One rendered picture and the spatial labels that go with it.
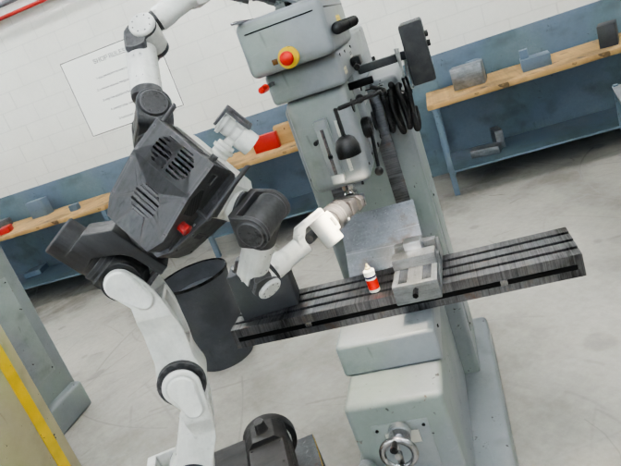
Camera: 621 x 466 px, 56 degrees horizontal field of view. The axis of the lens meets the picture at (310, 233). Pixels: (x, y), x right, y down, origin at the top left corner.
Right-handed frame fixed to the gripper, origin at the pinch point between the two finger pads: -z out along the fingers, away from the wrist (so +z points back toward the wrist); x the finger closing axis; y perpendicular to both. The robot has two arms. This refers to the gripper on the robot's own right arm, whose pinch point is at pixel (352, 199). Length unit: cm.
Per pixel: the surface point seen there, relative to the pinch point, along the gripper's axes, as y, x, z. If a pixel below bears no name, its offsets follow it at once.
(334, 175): -13.1, -3.6, 12.4
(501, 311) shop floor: 123, 1, -126
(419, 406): 57, -21, 37
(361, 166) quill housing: -12.4, -10.3, 6.0
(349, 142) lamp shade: -24.2, -17.2, 21.7
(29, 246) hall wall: 71, 607, -240
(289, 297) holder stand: 29.7, 31.3, 12.8
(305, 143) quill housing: -24.8, 4.1, 11.1
